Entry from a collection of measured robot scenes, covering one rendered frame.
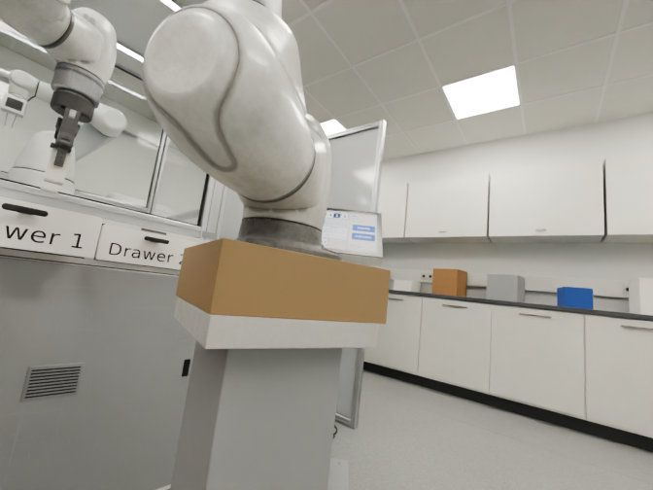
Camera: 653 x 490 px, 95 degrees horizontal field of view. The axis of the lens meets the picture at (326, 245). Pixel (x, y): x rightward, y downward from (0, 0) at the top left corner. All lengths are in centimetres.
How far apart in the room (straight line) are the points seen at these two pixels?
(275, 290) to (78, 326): 82
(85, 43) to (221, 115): 64
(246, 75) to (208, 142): 8
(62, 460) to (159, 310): 46
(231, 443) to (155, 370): 79
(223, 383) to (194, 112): 34
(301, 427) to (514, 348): 265
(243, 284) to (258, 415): 19
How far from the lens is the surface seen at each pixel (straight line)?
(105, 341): 119
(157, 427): 133
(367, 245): 125
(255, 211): 53
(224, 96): 33
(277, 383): 50
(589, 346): 306
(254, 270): 41
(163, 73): 36
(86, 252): 99
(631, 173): 366
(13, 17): 92
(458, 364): 315
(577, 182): 362
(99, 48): 97
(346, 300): 49
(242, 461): 52
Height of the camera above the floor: 81
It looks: 9 degrees up
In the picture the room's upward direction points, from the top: 7 degrees clockwise
